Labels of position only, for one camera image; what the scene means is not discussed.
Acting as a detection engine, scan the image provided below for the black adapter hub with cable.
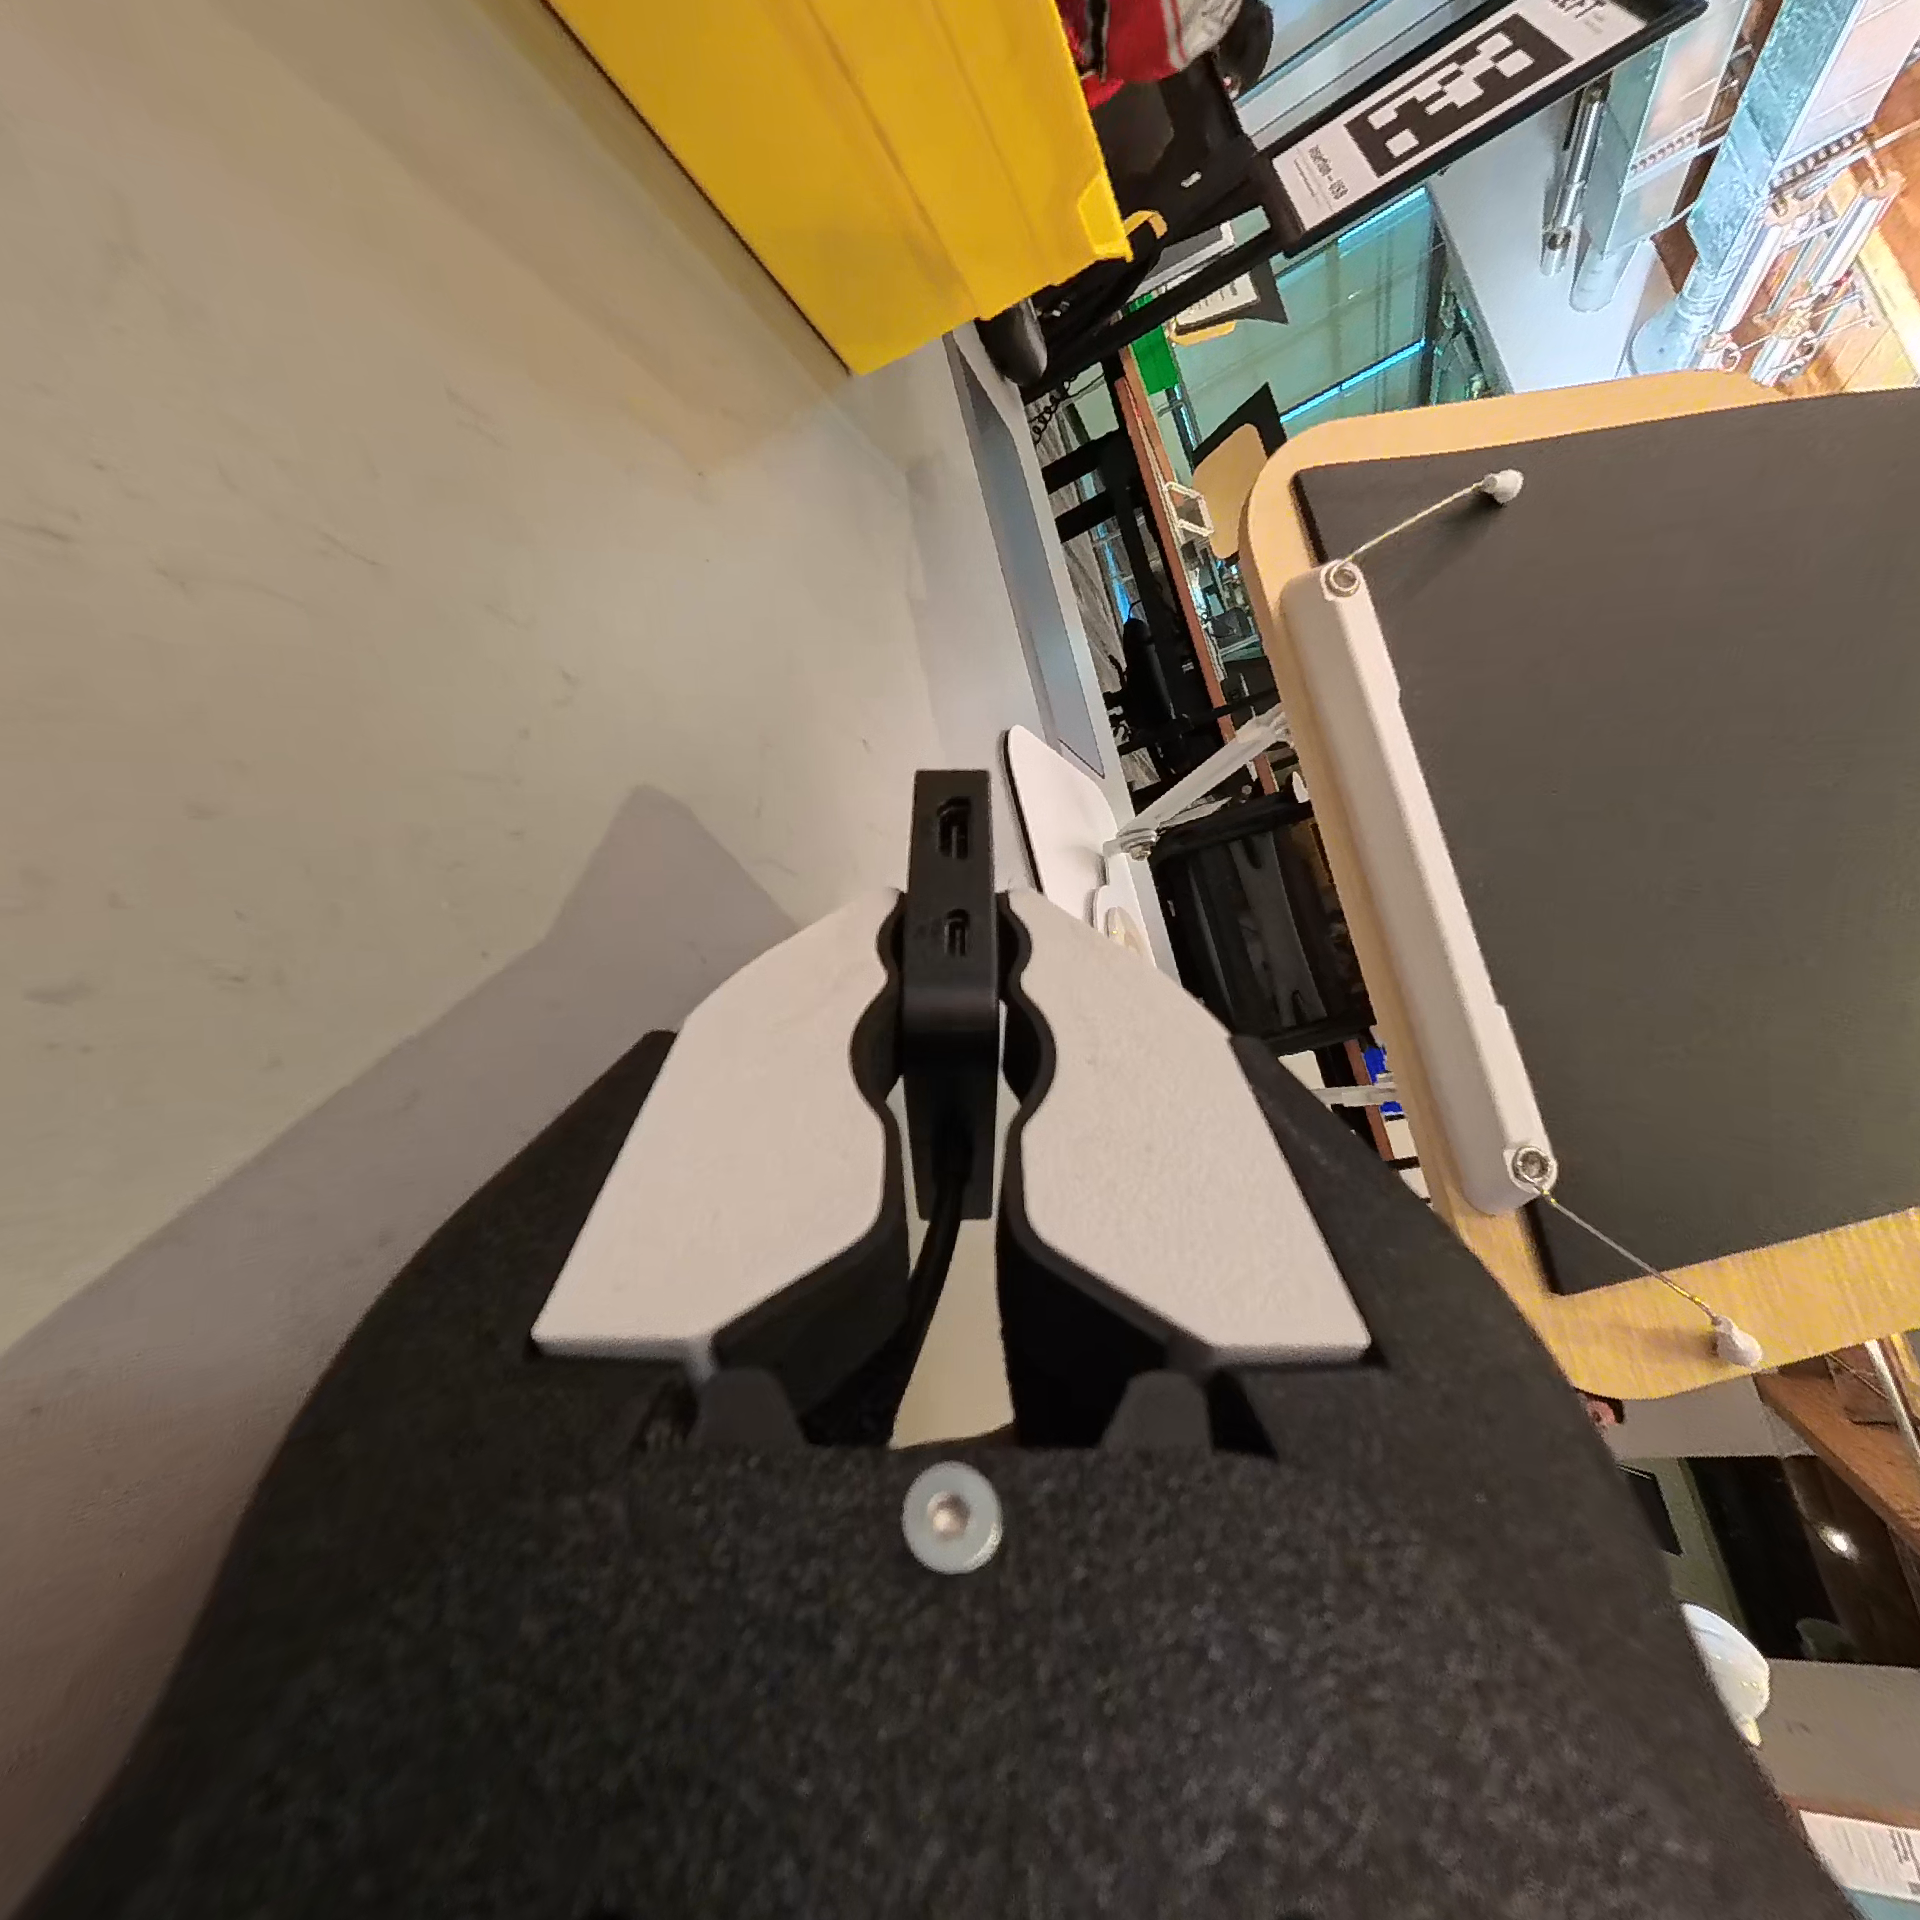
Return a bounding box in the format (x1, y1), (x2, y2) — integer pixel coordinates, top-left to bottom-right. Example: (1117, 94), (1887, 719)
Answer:
(885, 768), (1004, 1412)

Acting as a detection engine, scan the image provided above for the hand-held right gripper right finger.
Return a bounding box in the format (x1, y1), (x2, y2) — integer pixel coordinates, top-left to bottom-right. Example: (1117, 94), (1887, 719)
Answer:
(991, 886), (1374, 1445)

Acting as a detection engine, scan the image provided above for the foil wrapped ventilation duct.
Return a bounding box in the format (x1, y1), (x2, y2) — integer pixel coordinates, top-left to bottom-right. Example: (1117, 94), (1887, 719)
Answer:
(1627, 0), (1920, 377)

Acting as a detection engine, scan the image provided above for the white rounded object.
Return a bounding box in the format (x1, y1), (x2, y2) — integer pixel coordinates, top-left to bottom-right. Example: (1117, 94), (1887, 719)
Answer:
(1679, 1602), (1775, 1748)

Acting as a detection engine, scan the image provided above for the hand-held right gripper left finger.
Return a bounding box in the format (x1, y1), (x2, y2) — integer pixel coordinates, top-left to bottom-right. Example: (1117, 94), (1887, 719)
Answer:
(533, 886), (915, 1445)

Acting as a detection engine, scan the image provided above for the yellow plastic bin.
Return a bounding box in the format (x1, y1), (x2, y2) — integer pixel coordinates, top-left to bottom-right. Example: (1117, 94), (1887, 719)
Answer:
(547, 0), (1134, 377)

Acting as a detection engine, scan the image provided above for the grey mouse pad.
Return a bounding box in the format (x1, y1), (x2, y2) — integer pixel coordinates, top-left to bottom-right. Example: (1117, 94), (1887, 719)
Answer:
(943, 333), (1108, 781)

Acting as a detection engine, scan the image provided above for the black office chair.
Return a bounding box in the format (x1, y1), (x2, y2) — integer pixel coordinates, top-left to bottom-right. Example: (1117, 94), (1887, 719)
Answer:
(1111, 608), (1210, 788)

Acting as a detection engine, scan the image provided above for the brown wooden table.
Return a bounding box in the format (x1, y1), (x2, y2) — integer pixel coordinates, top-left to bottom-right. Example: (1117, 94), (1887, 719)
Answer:
(1111, 351), (1278, 751)

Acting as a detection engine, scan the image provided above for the tan wooden chair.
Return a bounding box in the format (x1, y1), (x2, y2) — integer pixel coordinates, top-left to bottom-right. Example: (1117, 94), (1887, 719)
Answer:
(1191, 382), (1290, 560)

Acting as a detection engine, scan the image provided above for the wooden book stand black pad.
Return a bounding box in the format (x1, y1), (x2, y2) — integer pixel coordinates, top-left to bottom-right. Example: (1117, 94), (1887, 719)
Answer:
(1002, 374), (1920, 1404)

